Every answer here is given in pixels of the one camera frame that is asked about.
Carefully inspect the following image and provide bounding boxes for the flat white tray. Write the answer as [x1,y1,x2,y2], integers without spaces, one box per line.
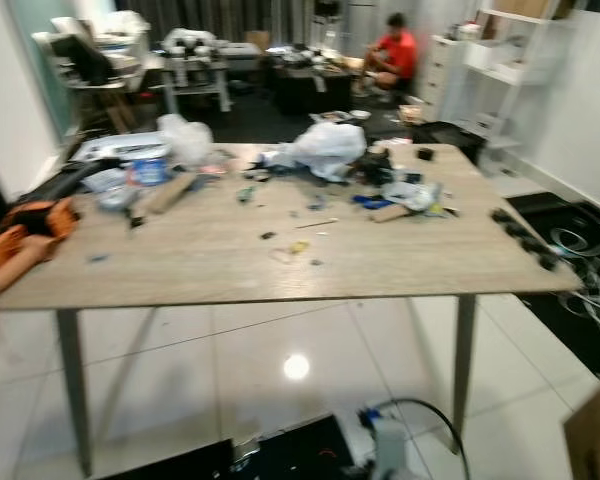
[75,133,172,164]

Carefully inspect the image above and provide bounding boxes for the short brown cardboard tube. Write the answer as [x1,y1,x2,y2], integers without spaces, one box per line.
[369,203,412,224]

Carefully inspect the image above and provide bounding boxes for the person in red shirt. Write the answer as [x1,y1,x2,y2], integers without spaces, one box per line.
[360,13,419,96]

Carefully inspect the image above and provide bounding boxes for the clear crumpled plastic bag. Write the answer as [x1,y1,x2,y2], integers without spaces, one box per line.
[155,113,214,167]

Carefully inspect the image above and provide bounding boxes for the large white plastic bag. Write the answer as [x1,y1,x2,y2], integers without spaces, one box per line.
[273,122,369,182]

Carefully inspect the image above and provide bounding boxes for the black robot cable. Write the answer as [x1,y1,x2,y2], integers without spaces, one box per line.
[360,398,472,480]

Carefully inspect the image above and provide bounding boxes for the blue and white tub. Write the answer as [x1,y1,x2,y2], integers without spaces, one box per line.
[129,155,170,189]

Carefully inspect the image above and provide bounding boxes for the small woven basket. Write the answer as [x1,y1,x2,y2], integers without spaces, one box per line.
[399,103,427,125]

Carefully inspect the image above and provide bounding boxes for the brown cardboard box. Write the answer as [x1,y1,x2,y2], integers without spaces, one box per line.
[562,385,600,480]

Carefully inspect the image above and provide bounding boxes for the black rug white swirls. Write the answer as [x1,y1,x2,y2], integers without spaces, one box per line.
[505,192,600,383]

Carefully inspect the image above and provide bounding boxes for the black low table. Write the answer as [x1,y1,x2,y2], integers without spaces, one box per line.
[270,45,356,114]

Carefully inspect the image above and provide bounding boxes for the crumpled clear wrapper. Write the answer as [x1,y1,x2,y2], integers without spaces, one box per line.
[385,181,448,212]

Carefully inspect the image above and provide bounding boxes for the light wood table grey legs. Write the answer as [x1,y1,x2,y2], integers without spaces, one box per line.
[0,143,584,479]

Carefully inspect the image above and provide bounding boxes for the table with white printers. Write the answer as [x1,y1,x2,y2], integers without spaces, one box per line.
[32,12,153,133]

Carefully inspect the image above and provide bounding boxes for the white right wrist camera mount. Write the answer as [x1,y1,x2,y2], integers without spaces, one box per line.
[359,406,417,480]

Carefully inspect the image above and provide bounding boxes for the white desk with equipment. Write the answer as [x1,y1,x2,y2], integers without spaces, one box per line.
[158,28,263,115]

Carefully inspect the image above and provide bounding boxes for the flat black bag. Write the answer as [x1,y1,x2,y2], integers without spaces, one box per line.
[28,160,133,207]

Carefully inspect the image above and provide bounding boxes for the dark grey curtain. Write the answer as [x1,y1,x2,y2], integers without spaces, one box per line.
[128,0,343,47]

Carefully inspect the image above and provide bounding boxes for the thin wooden stick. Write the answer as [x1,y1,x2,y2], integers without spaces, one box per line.
[294,218,340,231]

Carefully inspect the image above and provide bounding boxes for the long brown cardboard tube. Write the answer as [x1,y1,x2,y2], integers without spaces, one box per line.
[0,235,60,294]

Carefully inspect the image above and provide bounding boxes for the black device pile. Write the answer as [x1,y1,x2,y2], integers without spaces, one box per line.
[358,150,403,188]

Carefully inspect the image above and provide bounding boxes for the white shelf unit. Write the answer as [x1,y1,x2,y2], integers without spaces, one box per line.
[418,0,578,153]

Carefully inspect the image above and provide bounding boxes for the black power strip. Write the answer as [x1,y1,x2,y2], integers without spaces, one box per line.
[490,207,564,272]

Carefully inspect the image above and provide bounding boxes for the tan wooden block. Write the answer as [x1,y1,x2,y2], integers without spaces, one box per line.
[140,172,200,217]

